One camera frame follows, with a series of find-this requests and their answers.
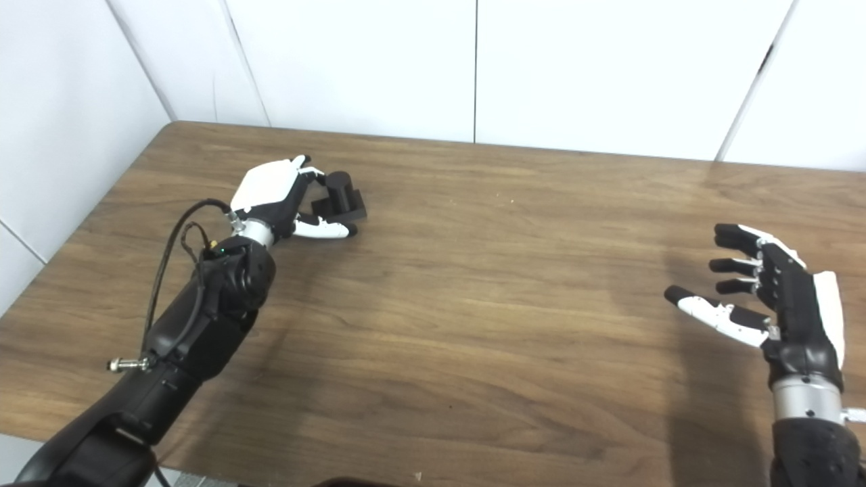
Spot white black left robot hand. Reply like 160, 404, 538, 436
230, 155, 358, 246

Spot black peg with square base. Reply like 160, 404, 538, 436
309, 171, 368, 223

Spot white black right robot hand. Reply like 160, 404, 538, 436
664, 223, 846, 390

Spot thin left wrist wire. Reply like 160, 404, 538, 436
179, 221, 221, 319

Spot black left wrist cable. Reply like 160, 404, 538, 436
107, 198, 237, 374

